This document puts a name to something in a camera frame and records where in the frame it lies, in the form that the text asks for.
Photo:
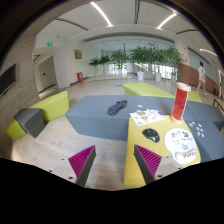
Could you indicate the yellow table block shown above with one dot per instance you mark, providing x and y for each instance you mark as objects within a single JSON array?
[{"x": 156, "y": 150}]

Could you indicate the red white cylinder container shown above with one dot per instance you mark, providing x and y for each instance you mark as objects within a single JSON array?
[{"x": 180, "y": 102}]

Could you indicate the black computer mouse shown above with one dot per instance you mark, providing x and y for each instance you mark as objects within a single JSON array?
[{"x": 151, "y": 134}]

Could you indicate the white round mouse pad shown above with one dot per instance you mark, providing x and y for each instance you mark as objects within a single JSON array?
[{"x": 181, "y": 144}]

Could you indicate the potted tree white pot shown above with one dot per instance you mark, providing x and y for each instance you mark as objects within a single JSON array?
[{"x": 140, "y": 55}]

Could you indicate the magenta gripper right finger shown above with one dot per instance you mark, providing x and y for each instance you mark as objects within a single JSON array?
[{"x": 153, "y": 166}]

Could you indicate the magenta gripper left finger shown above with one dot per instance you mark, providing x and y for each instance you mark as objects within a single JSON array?
[{"x": 76, "y": 168}]

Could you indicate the potted tree centre left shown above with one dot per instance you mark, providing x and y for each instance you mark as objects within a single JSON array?
[{"x": 119, "y": 58}]

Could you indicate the wall mounted black screen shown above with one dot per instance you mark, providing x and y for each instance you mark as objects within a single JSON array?
[{"x": 7, "y": 79}]

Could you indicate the potted tree far right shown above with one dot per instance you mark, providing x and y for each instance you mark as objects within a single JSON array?
[{"x": 174, "y": 58}]

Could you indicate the green bench far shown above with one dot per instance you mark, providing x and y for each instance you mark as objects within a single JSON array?
[{"x": 144, "y": 89}]

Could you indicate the walking person in white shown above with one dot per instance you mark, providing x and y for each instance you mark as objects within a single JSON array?
[{"x": 201, "y": 78}]

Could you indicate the printed paper sheet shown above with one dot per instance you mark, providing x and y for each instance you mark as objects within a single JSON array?
[{"x": 145, "y": 117}]

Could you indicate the potted plant left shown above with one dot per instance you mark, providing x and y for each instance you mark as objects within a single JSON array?
[{"x": 95, "y": 63}]

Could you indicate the green bench left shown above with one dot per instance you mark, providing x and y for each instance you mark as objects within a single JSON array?
[{"x": 51, "y": 107}]

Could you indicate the red trash bin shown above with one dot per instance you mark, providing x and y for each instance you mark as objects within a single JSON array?
[{"x": 79, "y": 76}]

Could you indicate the grey cube seat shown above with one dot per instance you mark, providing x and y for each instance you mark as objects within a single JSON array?
[{"x": 31, "y": 120}]

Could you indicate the potted tree centre right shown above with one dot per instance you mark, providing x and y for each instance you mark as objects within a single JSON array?
[{"x": 156, "y": 56}]

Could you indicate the large grey bench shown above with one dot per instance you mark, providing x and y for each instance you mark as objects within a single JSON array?
[{"x": 89, "y": 117}]

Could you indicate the green bench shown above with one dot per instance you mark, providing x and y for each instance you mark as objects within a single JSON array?
[
  {"x": 51, "y": 107},
  {"x": 144, "y": 89}
]

